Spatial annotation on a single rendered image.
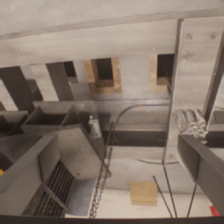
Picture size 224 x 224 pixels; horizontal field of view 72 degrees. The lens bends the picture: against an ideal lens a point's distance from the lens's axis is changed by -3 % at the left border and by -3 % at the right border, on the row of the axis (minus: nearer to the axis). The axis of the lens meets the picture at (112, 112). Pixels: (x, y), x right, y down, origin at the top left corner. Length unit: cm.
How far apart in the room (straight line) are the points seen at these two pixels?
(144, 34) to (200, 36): 23
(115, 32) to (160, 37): 20
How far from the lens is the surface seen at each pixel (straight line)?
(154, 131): 136
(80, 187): 133
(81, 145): 84
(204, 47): 82
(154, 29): 76
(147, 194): 281
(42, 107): 109
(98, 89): 167
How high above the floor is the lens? 141
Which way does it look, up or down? 51 degrees down
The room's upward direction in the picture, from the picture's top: 167 degrees counter-clockwise
